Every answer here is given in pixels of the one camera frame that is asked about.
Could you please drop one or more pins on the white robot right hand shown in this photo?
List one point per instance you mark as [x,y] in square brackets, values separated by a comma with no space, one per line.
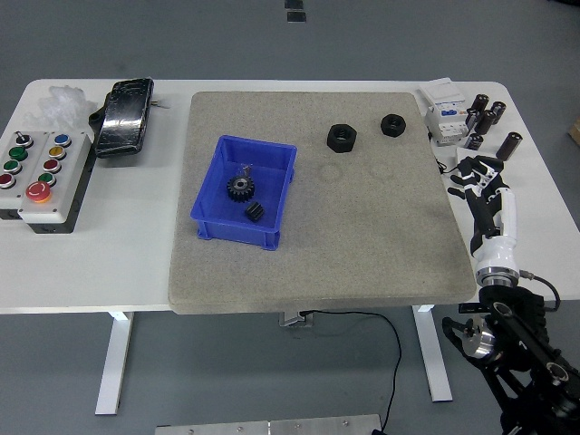
[496,244]

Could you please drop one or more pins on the small black gear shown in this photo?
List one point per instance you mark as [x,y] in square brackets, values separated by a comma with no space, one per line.
[254,212]

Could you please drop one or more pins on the large black gear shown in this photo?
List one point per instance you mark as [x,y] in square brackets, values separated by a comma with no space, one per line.
[240,189]

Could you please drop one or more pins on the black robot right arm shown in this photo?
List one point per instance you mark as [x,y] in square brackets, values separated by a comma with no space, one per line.
[521,317]

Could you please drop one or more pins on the brown cardboard box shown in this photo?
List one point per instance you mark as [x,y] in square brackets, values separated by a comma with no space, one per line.
[575,131]

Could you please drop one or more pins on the small black hex nut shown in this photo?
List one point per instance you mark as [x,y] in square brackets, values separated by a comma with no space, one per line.
[393,124]

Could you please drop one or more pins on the large black hex nut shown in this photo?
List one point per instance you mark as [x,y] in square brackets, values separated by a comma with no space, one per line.
[341,137]

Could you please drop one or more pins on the blue plastic box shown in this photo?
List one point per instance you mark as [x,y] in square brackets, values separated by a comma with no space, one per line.
[222,226]

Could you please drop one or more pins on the button box with emergency stop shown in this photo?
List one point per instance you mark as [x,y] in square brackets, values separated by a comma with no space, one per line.
[65,181]

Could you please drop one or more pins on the black cylindrical capacitor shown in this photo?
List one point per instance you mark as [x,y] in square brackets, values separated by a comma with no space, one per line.
[508,146]
[474,142]
[472,120]
[480,103]
[487,122]
[498,111]

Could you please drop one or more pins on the white table leg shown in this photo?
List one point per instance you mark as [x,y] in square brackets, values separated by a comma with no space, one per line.
[113,362]
[435,362]

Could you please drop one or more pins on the white circuit breaker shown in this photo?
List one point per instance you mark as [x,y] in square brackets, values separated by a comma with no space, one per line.
[446,113]

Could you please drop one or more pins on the grey-brown felt mat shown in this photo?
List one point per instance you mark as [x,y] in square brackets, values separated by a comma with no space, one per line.
[317,254]

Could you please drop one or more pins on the small clear screw bag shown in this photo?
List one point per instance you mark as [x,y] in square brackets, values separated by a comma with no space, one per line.
[245,169]

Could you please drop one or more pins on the silver metal plate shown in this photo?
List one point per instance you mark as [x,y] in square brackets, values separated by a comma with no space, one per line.
[267,428]

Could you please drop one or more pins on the dark floor plate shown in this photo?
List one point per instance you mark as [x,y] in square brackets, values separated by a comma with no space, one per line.
[296,16]
[294,3]

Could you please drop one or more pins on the black foil-wrapped pack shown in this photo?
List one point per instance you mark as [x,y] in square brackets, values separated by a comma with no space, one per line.
[122,120]

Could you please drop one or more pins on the clear crumpled plastic wrap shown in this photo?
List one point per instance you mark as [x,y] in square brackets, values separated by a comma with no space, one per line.
[61,106]

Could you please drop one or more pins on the grey metal table bracket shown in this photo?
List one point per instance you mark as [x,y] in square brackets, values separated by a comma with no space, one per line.
[294,319]

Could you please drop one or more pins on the button box with selector switch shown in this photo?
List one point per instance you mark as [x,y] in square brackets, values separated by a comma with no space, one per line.
[25,172]

